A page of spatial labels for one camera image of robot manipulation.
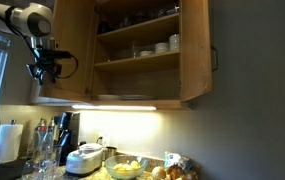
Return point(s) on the clear plastic bottle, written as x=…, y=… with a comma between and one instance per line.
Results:
x=35, y=143
x=47, y=143

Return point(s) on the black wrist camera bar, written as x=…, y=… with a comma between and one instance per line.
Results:
x=53, y=54

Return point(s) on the red capped bottle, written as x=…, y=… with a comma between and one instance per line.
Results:
x=41, y=126

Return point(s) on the clear glass bowl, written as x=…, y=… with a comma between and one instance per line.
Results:
x=110, y=165

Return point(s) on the round yellow onion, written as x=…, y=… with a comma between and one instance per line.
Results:
x=158, y=173

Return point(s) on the clear drinking glass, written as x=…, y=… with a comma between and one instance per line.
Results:
x=45, y=169
x=27, y=170

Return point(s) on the small white dish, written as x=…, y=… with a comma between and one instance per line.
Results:
x=146, y=53

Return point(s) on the under-cabinet strip light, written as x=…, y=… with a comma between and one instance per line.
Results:
x=115, y=108

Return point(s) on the dark mug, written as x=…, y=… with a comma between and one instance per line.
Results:
x=103, y=27

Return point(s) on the yellow food pieces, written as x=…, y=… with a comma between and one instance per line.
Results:
x=127, y=166

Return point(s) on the clear glass tumbler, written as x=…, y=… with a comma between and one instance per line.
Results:
x=135, y=50

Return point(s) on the narrow wooden cabinet door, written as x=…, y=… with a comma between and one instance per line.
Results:
x=75, y=43

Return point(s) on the tall white bowl stack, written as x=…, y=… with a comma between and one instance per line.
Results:
x=174, y=42

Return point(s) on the white rice cooker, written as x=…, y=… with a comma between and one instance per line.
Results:
x=83, y=161

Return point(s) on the brown baked goods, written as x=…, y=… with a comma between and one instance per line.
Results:
x=182, y=174

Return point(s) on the white wall outlet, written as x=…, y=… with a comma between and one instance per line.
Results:
x=105, y=140

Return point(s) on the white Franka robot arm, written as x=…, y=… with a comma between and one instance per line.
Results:
x=32, y=20

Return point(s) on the steel canister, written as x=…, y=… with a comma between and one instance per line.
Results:
x=110, y=153

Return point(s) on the black coffee maker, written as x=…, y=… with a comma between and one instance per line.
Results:
x=70, y=130

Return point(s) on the white paper towel roll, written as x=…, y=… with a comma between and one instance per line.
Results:
x=8, y=143

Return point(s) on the wide wooden cabinet door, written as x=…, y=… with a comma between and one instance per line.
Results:
x=195, y=50

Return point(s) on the pale wooden cabinet door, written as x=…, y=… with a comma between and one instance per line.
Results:
x=34, y=95

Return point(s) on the glassware row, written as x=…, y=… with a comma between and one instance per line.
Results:
x=148, y=14

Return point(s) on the short white bowl stack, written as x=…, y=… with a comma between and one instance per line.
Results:
x=161, y=48

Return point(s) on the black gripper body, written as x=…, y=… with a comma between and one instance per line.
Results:
x=48, y=66

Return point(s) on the dark capped bottle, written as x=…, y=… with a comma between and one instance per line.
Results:
x=51, y=124

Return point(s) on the dark counter mat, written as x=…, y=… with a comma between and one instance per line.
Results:
x=5, y=170

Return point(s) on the wooden wall cabinet frame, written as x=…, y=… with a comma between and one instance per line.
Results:
x=142, y=63

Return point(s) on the plastic bread bag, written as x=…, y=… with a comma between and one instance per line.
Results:
x=173, y=159

